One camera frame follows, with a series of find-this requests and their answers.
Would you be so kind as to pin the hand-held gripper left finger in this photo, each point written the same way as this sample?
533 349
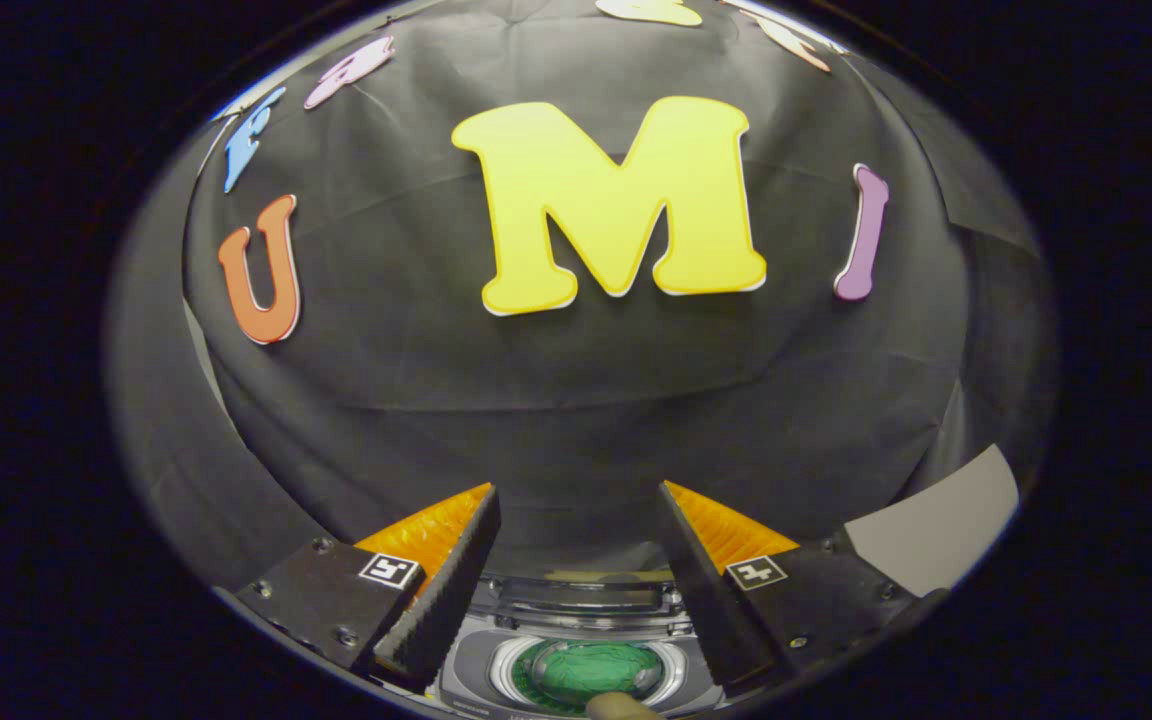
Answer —
451 590

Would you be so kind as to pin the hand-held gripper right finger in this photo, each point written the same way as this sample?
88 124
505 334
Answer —
701 590

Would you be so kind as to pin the grey washing machine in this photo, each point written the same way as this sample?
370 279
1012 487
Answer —
471 680

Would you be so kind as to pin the green polo shirt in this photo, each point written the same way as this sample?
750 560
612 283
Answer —
596 672

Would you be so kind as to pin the black backdrop cloth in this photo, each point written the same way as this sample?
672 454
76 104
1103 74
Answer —
576 400

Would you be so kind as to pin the beige cabinet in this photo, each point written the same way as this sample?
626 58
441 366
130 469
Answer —
936 530

